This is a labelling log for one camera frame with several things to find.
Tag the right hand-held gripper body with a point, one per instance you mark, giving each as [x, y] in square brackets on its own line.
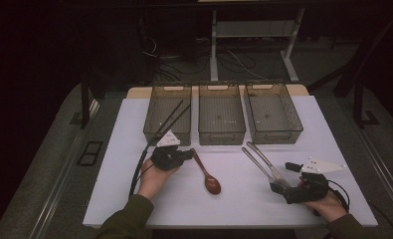
[311, 189]

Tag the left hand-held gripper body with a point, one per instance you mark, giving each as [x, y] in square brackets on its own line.
[165, 158]

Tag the metal tongs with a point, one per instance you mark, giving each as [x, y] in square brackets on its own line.
[267, 162]

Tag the metal fork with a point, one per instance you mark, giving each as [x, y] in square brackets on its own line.
[257, 163]

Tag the brown wooden spoon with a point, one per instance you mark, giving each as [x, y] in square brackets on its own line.
[211, 183]

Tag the smoky transparent plastic bin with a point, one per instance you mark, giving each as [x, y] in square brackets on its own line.
[165, 106]
[221, 113]
[272, 111]

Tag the person's right hand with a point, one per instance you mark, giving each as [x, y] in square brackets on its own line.
[331, 205]

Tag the person's left hand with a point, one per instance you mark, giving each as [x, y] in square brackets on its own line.
[152, 182]

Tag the white table mat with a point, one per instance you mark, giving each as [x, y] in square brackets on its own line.
[237, 205]

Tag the black metal stand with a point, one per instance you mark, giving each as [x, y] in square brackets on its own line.
[358, 103]
[84, 103]

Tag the grey metal rail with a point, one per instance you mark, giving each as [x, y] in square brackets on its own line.
[54, 199]
[383, 169]

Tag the white metal desk frame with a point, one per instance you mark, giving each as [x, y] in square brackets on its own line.
[213, 49]

